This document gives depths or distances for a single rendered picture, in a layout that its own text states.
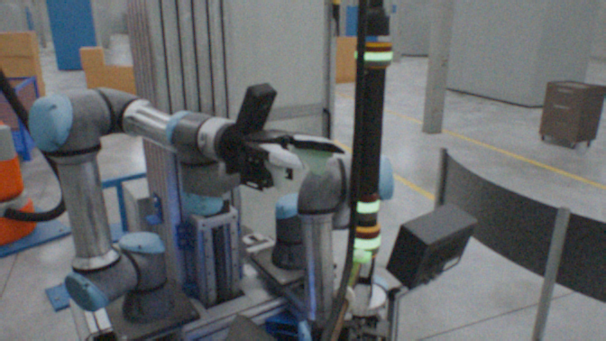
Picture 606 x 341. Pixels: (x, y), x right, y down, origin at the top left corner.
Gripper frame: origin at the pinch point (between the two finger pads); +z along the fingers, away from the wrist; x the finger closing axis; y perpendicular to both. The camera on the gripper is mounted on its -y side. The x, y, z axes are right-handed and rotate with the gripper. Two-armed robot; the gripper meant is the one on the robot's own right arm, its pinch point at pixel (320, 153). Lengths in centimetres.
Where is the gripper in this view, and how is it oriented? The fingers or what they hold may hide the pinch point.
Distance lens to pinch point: 63.8
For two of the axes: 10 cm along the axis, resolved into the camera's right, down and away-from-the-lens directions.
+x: -6.7, 2.4, -7.0
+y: 0.0, 9.5, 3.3
